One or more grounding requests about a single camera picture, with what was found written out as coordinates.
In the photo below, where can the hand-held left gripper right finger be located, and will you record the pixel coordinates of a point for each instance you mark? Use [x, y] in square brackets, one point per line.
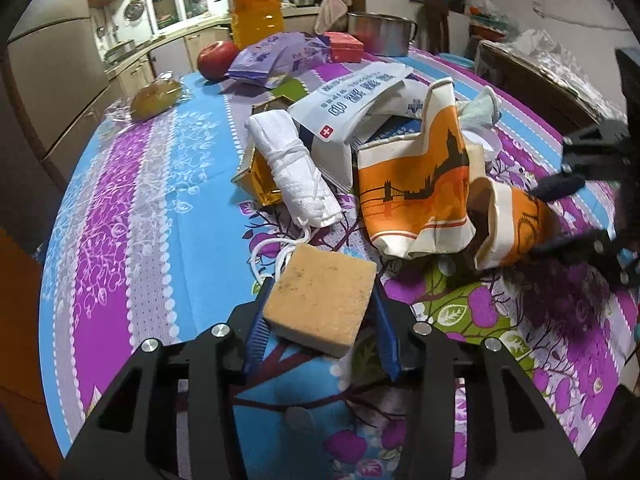
[387, 340]

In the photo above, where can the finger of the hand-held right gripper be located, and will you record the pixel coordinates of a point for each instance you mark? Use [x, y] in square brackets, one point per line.
[565, 185]
[575, 244]

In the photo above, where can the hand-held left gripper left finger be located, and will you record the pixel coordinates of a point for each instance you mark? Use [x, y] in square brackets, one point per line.
[257, 335]

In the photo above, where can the small crushed orange paper cup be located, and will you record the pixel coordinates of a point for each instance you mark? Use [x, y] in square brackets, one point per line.
[520, 225]

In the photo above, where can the tan sponge block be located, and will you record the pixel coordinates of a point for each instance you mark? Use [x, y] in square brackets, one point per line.
[320, 300]

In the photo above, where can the grey white sock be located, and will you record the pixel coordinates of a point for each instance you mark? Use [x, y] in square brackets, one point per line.
[477, 107]

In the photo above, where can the gold foil carton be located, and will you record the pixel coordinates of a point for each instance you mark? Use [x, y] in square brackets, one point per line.
[260, 182]

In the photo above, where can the white plastic lid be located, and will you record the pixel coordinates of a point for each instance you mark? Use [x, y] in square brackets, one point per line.
[489, 142]

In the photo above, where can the wooden side table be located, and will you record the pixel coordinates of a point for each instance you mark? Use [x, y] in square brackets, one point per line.
[540, 95]

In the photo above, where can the stack of coloured bowls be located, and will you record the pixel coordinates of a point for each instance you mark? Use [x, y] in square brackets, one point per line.
[487, 22]

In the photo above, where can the rolled white cloth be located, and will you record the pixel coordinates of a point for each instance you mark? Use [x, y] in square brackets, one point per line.
[295, 175]

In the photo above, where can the blue printed packet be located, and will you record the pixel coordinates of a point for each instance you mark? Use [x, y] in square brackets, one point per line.
[395, 127]

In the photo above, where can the dark wooden chair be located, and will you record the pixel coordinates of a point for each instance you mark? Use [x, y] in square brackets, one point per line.
[437, 25]

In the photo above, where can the white wet wipes packet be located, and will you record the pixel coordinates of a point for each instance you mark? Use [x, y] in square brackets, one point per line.
[345, 110]

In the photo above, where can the stainless steel pot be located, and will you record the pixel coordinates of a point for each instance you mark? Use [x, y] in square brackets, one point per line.
[380, 35]

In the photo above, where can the bread bun in plastic wrap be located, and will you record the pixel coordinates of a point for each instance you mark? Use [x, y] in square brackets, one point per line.
[155, 100]

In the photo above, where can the red cardboard box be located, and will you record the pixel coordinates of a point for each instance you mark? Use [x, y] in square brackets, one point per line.
[344, 47]

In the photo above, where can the purple snack packet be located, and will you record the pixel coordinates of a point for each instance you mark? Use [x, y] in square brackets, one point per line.
[270, 57]

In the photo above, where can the red apple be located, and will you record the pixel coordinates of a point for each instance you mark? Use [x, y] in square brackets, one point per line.
[216, 59]

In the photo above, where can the pink hanging towel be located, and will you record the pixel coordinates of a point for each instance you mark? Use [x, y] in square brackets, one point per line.
[330, 12]

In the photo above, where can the kitchen counter with cabinets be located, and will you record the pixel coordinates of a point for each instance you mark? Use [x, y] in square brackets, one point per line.
[170, 47]

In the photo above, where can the orange juice bottle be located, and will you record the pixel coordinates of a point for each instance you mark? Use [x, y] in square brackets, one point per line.
[255, 10]

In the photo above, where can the beige refrigerator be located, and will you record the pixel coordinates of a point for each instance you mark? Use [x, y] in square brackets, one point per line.
[55, 75]

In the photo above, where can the round metal strainer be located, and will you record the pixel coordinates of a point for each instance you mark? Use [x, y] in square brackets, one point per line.
[134, 11]

